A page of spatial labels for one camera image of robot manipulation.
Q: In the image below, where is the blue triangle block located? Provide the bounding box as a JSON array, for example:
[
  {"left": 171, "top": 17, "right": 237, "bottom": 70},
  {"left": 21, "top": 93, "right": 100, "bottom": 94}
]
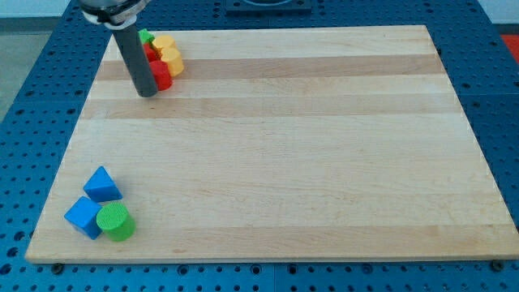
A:
[{"left": 83, "top": 166, "right": 122, "bottom": 203}]

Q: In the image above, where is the green star block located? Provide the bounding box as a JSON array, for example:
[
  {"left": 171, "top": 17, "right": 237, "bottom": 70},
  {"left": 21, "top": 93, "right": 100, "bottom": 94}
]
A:
[{"left": 138, "top": 28, "right": 155, "bottom": 45}]

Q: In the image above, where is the yellow block rear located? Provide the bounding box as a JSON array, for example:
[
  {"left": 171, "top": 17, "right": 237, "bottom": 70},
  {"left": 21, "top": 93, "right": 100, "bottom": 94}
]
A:
[{"left": 152, "top": 35, "right": 177, "bottom": 52}]

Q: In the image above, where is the green cylinder block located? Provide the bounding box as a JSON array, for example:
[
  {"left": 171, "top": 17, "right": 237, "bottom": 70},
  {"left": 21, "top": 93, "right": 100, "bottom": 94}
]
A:
[{"left": 96, "top": 202, "right": 135, "bottom": 242}]

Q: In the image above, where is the red block behind rod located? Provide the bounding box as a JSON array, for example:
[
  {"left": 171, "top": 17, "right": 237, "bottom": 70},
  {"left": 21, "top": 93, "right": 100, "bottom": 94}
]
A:
[{"left": 143, "top": 43, "right": 158, "bottom": 62}]

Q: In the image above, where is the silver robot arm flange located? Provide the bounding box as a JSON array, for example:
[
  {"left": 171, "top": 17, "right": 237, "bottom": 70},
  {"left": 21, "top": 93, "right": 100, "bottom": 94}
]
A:
[{"left": 78, "top": 0, "right": 151, "bottom": 30}]

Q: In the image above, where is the wooden board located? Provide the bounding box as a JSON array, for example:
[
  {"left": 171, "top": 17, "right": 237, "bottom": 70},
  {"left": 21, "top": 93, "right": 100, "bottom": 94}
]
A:
[{"left": 26, "top": 25, "right": 518, "bottom": 264}]

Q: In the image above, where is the red cylinder block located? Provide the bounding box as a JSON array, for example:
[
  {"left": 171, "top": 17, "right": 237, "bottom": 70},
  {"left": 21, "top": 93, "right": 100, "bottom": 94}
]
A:
[{"left": 149, "top": 60, "right": 173, "bottom": 91}]

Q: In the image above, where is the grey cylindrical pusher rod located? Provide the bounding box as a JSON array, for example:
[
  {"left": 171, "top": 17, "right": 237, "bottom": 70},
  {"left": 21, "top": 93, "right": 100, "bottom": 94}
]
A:
[{"left": 112, "top": 24, "right": 158, "bottom": 97}]

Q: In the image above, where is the yellow block front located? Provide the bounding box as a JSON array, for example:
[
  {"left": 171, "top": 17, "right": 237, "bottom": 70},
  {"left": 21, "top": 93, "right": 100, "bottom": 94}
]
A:
[{"left": 161, "top": 47, "right": 184, "bottom": 77}]

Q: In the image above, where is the yellow block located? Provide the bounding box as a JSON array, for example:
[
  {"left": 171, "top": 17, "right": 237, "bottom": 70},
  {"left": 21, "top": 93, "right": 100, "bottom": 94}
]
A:
[
  {"left": 152, "top": 35, "right": 177, "bottom": 52},
  {"left": 161, "top": 47, "right": 184, "bottom": 77}
]

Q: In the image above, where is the blue cube block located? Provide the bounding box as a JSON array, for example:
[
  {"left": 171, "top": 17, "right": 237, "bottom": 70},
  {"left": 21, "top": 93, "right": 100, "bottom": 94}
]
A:
[{"left": 64, "top": 196, "right": 102, "bottom": 240}]

